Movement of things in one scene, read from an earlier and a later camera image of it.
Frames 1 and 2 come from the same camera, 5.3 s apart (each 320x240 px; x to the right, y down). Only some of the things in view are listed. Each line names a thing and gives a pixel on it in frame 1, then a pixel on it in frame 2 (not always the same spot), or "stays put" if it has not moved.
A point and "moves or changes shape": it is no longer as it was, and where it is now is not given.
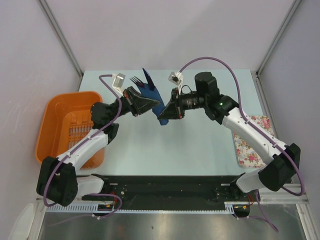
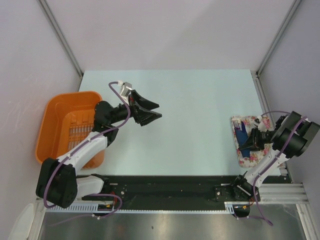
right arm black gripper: [173, 110] to [253, 143]
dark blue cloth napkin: [154, 95] to [241, 136]
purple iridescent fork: [137, 81] moves or changes shape
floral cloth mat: [249, 156] stays put
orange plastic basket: [63, 119] stays put
